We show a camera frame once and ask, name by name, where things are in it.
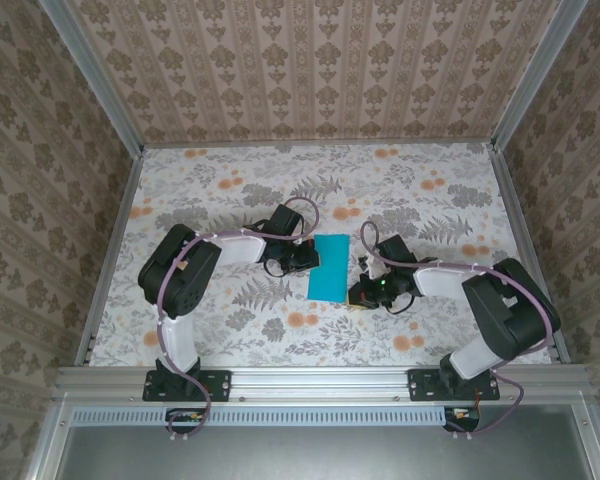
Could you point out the aluminium frame post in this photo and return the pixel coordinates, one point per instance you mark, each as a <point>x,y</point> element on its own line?
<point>535,75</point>
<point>92,75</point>

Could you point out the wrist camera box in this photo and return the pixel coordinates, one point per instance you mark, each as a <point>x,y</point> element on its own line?
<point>395,250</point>
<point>286,219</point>

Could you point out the thin aluminium table rail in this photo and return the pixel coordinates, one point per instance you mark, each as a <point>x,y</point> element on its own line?
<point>320,143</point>

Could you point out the aluminium mounting rail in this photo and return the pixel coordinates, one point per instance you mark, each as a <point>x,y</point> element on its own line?
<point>320,382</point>

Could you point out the aluminium table side rail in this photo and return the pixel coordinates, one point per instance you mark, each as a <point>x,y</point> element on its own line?
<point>522,240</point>
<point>115,240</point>

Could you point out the blue paper sheet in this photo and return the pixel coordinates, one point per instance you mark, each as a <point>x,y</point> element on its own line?
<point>330,270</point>

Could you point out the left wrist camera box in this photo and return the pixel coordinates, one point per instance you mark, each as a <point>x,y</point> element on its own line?
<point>286,219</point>

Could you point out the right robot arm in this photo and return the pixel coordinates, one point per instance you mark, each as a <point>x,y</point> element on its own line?
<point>510,310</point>

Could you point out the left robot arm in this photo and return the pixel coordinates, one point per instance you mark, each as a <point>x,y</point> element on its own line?
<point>180,270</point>

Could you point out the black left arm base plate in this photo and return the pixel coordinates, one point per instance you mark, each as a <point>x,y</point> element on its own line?
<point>220,385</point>

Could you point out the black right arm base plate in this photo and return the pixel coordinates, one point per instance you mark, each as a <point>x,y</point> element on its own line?
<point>420,385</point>

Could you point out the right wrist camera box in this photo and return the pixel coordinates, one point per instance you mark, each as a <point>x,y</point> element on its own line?
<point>395,250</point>

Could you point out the grey metal sheet panel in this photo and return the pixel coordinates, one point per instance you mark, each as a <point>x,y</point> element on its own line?
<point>320,455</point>

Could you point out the floral table cover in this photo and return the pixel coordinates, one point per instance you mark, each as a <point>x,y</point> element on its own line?
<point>320,340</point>

